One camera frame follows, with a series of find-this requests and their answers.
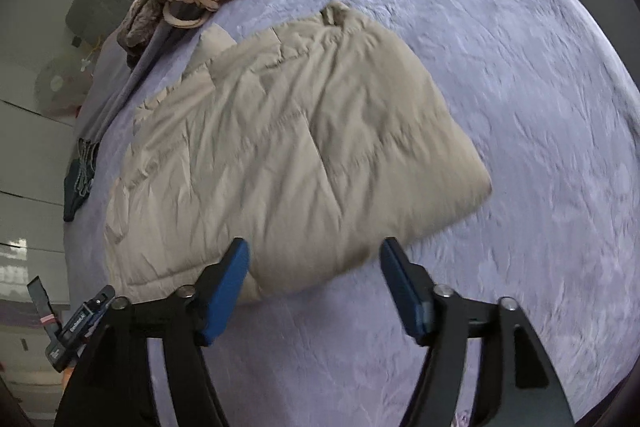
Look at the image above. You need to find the dark teal fringed scarf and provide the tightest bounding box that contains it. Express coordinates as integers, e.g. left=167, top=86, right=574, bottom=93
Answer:
left=62, top=136, right=102, bottom=223

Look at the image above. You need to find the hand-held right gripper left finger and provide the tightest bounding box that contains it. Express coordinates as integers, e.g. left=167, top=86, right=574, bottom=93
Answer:
left=52, top=237, right=251, bottom=427

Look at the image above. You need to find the white wardrobe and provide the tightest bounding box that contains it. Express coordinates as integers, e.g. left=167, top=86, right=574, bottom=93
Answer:
left=0, top=97, right=81, bottom=303

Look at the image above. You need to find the white fan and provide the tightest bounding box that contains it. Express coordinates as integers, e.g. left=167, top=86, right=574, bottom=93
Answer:
left=34, top=56, right=95, bottom=118

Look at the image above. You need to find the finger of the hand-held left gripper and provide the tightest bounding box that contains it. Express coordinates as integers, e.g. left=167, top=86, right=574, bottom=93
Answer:
left=27, top=276, right=62, bottom=345

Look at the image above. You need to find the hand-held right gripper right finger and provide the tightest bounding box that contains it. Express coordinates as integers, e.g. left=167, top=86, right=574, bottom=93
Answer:
left=379, top=237, right=576, bottom=427

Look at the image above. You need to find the beige puffer jacket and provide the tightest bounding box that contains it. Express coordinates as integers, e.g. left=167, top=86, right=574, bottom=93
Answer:
left=104, top=1, right=494, bottom=306

